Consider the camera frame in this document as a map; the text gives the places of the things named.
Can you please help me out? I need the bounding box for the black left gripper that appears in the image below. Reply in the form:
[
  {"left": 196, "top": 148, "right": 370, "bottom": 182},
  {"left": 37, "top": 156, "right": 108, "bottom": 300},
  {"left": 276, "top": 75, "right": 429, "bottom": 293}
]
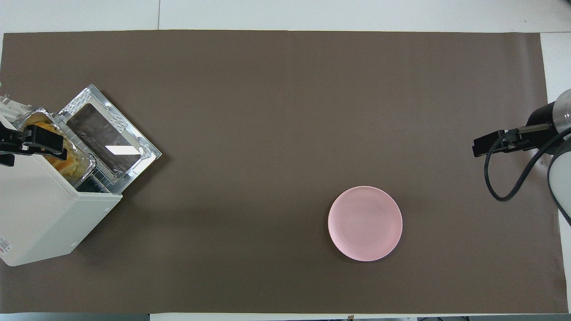
[{"left": 0, "top": 124, "right": 68, "bottom": 168}]

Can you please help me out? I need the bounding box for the aluminium foil tray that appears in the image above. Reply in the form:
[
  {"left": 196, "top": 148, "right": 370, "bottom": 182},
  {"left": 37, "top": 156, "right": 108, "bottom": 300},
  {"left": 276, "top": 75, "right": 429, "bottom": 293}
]
[{"left": 12, "top": 106, "right": 97, "bottom": 188}]

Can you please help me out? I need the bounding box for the glass oven door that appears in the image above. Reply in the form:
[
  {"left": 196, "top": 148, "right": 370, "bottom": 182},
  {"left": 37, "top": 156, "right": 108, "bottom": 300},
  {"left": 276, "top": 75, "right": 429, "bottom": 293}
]
[{"left": 58, "top": 84, "right": 162, "bottom": 195}]

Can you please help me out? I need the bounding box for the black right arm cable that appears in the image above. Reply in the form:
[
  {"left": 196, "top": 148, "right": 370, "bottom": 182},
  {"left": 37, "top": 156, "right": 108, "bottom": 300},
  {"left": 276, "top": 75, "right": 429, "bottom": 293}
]
[{"left": 484, "top": 127, "right": 571, "bottom": 202}]

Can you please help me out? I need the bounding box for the white toaster oven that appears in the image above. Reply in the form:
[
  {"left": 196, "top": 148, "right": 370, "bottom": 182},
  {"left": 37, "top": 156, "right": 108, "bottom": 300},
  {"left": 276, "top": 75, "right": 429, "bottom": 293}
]
[{"left": 0, "top": 92, "right": 124, "bottom": 267}]

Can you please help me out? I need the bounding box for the sliced yellow bread loaf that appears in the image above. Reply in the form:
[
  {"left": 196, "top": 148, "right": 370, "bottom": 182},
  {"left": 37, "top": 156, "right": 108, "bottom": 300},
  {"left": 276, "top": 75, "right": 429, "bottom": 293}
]
[{"left": 22, "top": 115, "right": 86, "bottom": 181}]

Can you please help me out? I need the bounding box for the pink round plate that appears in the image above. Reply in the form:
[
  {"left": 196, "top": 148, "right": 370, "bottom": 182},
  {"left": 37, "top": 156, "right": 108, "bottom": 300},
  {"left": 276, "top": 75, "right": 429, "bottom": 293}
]
[{"left": 327, "top": 185, "right": 403, "bottom": 262}]

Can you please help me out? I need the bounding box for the brown table mat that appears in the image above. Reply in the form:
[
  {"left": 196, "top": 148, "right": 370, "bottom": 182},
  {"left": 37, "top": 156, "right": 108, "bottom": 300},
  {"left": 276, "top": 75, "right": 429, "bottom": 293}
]
[{"left": 0, "top": 30, "right": 569, "bottom": 314}]

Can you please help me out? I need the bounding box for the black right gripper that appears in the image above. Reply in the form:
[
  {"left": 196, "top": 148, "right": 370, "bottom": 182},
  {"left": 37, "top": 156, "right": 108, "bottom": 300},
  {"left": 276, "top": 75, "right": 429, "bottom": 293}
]
[{"left": 472, "top": 123, "right": 557, "bottom": 158}]

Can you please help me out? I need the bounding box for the metal oven wire rack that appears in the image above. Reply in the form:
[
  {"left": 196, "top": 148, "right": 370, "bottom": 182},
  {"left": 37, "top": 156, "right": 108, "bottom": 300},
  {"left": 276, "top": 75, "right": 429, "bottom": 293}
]
[{"left": 75, "top": 164, "right": 118, "bottom": 195}]

